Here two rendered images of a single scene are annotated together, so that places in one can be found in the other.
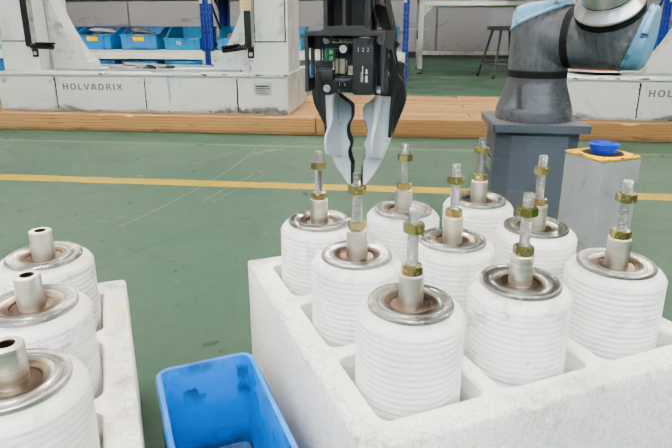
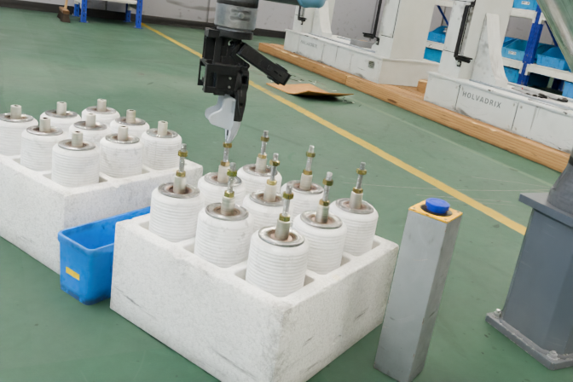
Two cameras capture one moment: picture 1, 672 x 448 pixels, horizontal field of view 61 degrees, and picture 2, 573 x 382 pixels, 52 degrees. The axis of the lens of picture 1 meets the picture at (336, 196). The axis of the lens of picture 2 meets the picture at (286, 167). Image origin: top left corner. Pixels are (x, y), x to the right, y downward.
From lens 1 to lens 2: 101 cm
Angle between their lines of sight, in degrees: 53
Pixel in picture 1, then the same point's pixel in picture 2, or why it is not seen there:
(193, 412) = not seen: hidden behind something
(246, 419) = not seen: hidden behind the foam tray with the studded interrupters
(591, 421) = (200, 289)
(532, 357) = (198, 242)
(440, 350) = (159, 206)
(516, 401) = (172, 249)
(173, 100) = (533, 128)
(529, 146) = (545, 227)
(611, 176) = (415, 224)
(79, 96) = (470, 104)
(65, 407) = (72, 155)
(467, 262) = (249, 205)
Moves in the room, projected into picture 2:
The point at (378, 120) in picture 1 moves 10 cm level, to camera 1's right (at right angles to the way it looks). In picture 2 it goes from (225, 109) to (251, 123)
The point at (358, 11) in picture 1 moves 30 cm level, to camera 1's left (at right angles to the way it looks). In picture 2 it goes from (217, 54) to (159, 31)
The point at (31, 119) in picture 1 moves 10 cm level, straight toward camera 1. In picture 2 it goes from (432, 112) to (427, 113)
